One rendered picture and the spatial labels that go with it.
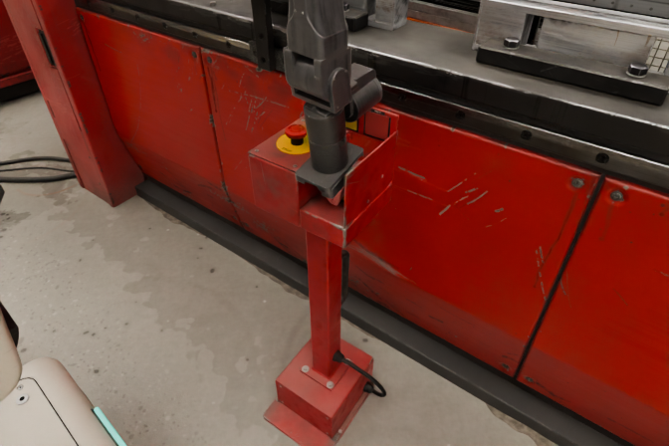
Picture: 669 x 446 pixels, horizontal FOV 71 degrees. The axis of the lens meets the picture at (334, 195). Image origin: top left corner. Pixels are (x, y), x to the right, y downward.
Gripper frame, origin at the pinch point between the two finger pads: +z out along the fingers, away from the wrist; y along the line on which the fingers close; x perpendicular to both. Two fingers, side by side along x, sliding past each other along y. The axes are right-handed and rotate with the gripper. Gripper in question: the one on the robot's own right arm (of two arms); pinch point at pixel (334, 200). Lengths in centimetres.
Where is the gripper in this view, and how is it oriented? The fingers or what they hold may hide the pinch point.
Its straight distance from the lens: 78.9
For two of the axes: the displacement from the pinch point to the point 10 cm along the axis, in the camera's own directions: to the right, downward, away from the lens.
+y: 5.6, -6.4, 5.3
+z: 0.7, 6.8, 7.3
